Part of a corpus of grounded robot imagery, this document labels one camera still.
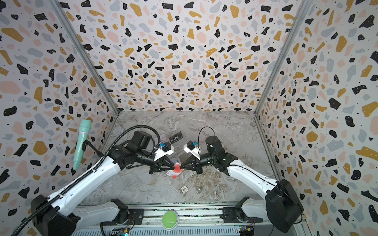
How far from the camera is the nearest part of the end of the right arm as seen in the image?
607 millimetres

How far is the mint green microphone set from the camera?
0.68 meters

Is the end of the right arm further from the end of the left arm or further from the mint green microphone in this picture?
the mint green microphone

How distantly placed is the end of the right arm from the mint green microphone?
1.55 ft
